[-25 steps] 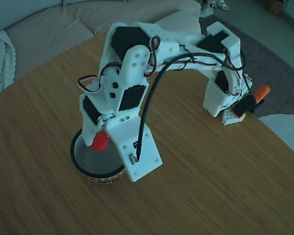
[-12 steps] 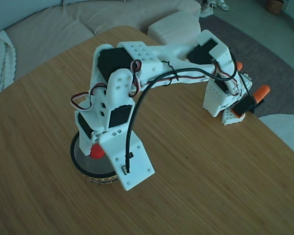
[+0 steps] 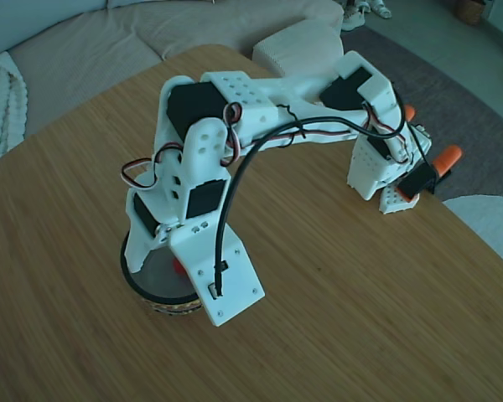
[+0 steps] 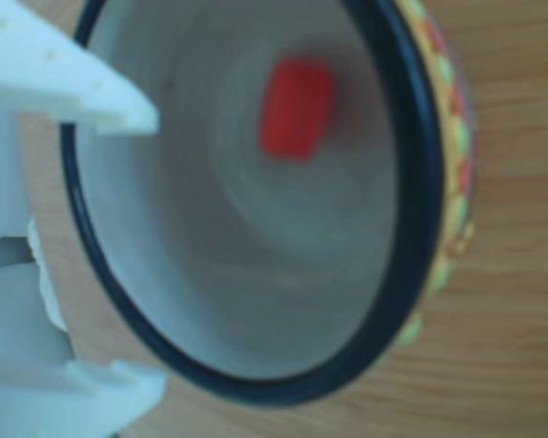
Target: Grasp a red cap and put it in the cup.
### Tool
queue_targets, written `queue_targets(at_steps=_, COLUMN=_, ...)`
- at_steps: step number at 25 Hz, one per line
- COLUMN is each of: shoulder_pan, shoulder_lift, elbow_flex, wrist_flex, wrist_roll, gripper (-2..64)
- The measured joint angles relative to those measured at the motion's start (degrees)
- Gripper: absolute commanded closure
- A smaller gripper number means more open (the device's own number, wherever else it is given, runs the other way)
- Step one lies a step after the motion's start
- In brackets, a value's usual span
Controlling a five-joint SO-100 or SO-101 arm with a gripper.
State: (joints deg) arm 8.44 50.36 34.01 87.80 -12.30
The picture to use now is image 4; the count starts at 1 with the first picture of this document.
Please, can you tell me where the red plastic bottle cap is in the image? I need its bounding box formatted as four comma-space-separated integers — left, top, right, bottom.
258, 54, 335, 163

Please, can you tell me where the colourful painted ceramic cup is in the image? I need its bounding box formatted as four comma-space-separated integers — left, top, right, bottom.
0, 0, 479, 408

